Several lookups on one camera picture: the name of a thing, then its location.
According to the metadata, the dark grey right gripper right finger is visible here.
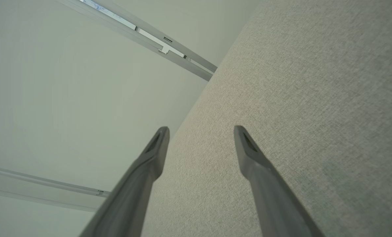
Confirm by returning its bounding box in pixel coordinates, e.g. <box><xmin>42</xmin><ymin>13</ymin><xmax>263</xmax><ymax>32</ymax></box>
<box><xmin>233</xmin><ymin>125</ymin><xmax>325</xmax><ymax>237</ymax></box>

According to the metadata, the grey aluminium wall rail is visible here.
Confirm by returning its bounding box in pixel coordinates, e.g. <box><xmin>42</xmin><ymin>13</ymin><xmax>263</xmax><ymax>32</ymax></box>
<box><xmin>0</xmin><ymin>165</ymin><xmax>111</xmax><ymax>212</ymax></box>
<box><xmin>56</xmin><ymin>0</ymin><xmax>218</xmax><ymax>82</ymax></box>

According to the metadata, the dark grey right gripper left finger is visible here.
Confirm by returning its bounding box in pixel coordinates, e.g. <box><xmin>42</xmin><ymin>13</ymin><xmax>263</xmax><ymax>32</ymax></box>
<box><xmin>79</xmin><ymin>126</ymin><xmax>170</xmax><ymax>237</ymax></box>

